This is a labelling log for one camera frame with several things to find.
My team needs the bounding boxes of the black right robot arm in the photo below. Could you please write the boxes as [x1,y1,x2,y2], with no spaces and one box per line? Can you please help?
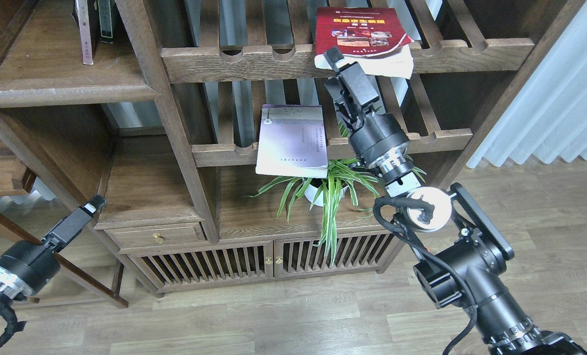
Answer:
[324,47,586,355]

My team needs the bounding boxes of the maroon book with white characters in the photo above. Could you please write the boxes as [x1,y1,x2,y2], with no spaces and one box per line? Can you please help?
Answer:
[72,0,100,65]

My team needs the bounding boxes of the green upright book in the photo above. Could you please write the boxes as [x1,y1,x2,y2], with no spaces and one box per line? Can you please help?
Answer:
[97,0,118,43]

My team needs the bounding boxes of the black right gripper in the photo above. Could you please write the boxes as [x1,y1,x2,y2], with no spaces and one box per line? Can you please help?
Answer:
[323,47,411,171]

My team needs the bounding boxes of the white and purple book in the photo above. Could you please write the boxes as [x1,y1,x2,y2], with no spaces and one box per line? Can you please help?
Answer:
[255,104,328,179]

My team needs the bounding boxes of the brass drawer knob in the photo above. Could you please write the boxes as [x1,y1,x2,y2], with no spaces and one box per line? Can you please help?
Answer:
[153,233,165,244]

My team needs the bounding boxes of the white curtain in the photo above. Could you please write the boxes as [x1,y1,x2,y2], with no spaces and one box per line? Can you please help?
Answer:
[467,2,587,168]

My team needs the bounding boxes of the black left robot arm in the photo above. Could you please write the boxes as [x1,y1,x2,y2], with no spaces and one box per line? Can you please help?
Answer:
[0,195,106,348]

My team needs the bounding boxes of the dark wooden bookshelf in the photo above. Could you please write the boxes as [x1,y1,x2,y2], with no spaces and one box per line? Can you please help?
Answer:
[0,0,584,294]

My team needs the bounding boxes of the green spider plant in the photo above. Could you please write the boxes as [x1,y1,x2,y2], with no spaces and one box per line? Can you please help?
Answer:
[246,106,427,267]

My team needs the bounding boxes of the white plant pot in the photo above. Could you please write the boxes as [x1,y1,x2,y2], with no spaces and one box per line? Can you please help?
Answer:
[304,179,349,207]

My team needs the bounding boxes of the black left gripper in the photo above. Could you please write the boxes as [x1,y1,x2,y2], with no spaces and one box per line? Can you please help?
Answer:
[0,195,106,301]

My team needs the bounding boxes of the red paperback book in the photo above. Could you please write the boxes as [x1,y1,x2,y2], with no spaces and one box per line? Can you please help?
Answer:
[315,6,414,79]

